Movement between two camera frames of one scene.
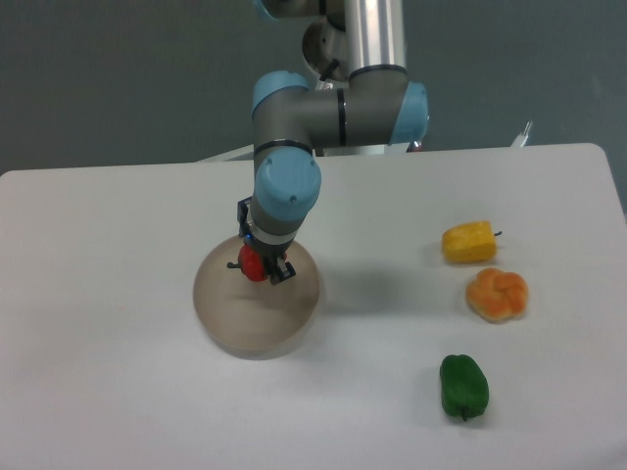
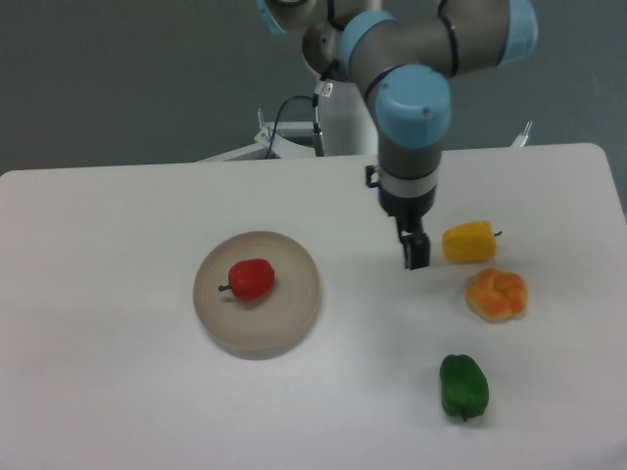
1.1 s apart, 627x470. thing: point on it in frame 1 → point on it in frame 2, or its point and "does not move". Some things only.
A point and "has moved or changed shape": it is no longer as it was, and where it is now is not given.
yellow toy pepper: x=469 y=242 does not move
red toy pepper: x=250 y=263 has moved or changed shape
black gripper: x=277 y=270 → x=408 y=211
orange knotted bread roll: x=497 y=296 does not move
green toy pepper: x=464 y=387 does not move
